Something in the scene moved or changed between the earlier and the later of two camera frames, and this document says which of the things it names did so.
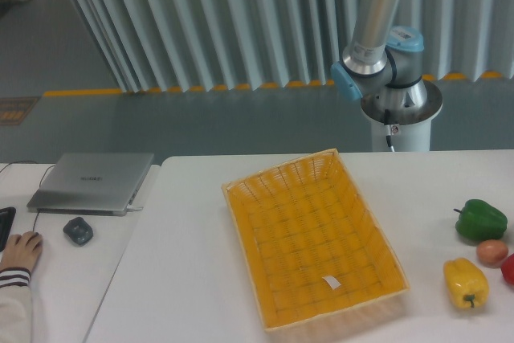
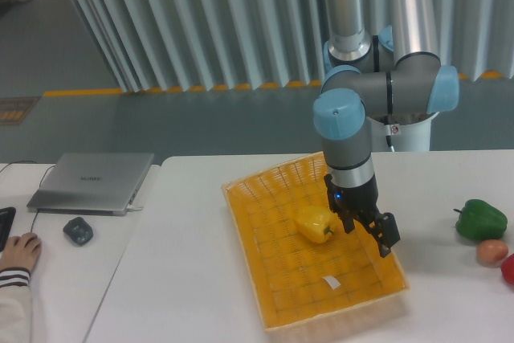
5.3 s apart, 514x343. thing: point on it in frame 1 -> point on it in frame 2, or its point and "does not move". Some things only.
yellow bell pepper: [467, 285] -> [318, 222]
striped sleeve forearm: [16, 308] does not move
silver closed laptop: [91, 184] does not move
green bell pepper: [479, 221] does not move
